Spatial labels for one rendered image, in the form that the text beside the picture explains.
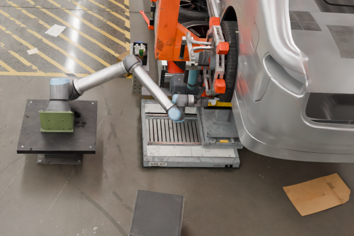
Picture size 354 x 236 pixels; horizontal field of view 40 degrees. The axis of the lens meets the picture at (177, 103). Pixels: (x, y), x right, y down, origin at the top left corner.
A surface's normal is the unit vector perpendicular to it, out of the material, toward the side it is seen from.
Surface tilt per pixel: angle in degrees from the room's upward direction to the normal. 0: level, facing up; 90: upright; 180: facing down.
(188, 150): 0
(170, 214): 0
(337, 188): 12
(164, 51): 90
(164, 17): 90
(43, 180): 0
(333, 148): 110
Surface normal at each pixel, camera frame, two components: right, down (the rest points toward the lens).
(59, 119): 0.09, 0.66
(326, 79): 0.13, -0.47
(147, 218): 0.11, -0.75
